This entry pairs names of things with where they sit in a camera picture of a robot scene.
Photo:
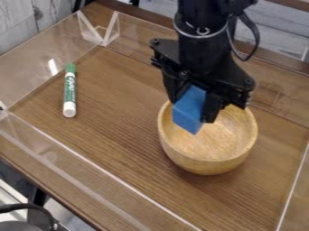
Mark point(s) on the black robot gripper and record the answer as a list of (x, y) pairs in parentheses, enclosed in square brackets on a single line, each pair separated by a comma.
[(198, 61)]

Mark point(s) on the blue foam block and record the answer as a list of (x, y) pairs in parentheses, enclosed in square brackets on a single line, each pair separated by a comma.
[(187, 110)]

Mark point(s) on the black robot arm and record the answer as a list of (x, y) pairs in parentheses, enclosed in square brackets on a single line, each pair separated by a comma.
[(208, 17)]

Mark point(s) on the brown wooden bowl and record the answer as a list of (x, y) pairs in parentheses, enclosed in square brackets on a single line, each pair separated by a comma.
[(218, 148)]

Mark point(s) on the green dry-erase marker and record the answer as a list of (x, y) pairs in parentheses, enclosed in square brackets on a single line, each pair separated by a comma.
[(70, 91)]

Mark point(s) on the clear acrylic tray wall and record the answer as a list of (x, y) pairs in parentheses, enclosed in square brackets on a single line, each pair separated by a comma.
[(99, 161)]

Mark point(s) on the black metal table bracket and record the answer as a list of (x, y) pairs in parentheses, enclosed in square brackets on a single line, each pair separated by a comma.
[(42, 216)]

